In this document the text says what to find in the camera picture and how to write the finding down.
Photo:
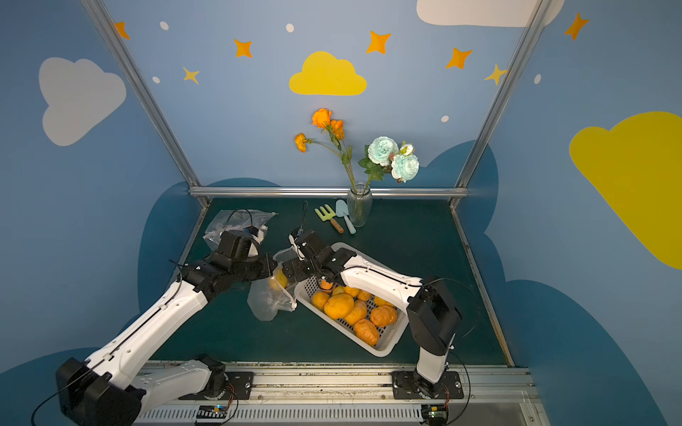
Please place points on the clear zipper bag pink zipper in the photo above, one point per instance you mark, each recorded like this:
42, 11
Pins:
265, 303

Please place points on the green toy garden fork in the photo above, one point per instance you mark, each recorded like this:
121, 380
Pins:
326, 214

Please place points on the right controller board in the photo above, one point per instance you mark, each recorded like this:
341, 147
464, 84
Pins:
437, 415

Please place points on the controller board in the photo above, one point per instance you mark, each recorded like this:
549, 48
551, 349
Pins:
206, 414
437, 415

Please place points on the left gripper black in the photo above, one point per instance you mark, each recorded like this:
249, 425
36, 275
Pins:
261, 266

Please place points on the front aluminium rail bed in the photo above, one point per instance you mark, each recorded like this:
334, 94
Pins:
361, 394

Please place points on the spare clear zipper bag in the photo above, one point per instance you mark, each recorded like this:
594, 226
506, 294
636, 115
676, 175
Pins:
237, 219

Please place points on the aluminium back frame rail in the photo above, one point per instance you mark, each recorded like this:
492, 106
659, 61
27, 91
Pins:
322, 192

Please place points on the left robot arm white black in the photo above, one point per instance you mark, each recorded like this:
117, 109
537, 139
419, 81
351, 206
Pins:
105, 389

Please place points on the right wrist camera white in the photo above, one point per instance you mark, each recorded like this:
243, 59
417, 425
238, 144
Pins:
294, 245

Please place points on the left controller board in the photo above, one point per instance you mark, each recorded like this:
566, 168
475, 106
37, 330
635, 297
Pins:
206, 414

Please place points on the large orange potato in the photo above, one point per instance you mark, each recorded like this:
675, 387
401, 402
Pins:
338, 307

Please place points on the orange artificial flower stem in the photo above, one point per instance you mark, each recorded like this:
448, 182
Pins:
334, 131

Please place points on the wrinkled orange potato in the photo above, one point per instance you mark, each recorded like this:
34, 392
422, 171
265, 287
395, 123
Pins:
366, 331
383, 316

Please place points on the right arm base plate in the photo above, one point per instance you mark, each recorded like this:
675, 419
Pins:
409, 385

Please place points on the yellow green potato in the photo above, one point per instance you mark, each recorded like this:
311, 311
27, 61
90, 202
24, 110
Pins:
278, 280

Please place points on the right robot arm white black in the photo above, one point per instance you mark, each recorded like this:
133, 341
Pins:
430, 307

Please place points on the wrinkled orange potato right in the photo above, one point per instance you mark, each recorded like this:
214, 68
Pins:
383, 316

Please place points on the left aluminium frame post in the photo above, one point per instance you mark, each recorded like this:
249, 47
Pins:
102, 20

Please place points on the orange potato far right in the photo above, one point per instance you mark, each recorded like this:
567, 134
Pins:
381, 301

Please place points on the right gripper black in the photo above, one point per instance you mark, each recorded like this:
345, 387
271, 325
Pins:
297, 268

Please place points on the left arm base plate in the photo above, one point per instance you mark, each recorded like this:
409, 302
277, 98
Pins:
226, 385

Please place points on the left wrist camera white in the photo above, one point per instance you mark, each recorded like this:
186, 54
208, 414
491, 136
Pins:
256, 236

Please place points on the wrinkled orange potato bottom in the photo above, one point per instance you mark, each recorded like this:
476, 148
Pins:
366, 331

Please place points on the orange potato lower middle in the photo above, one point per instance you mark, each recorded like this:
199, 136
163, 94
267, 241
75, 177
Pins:
359, 312

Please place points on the ribbed glass vase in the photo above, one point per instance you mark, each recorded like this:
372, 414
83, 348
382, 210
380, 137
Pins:
359, 202

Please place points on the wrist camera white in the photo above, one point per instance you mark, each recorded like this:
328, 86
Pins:
256, 236
294, 245

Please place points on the aluminium frame post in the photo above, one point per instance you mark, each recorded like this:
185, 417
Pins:
102, 20
538, 20

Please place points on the orange potato left edge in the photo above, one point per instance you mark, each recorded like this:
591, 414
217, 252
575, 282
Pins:
319, 300

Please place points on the mint artificial rose stem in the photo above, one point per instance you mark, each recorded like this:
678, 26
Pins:
383, 156

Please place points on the white perforated plastic basket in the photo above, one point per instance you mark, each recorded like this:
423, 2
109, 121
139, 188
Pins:
389, 336

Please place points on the light blue toy trowel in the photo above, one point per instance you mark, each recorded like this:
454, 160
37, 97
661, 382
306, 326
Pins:
343, 212

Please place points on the right aluminium frame post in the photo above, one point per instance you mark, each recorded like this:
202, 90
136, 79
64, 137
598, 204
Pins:
538, 20

